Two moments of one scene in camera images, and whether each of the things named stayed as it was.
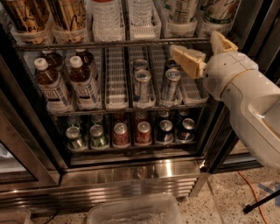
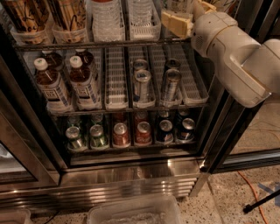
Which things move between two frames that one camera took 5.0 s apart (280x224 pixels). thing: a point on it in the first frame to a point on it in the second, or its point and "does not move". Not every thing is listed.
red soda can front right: x=143 y=133 does not move
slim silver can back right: x=171 y=64 does not move
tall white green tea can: x=180 y=11 does not move
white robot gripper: x=227 y=73 to x=209 y=32
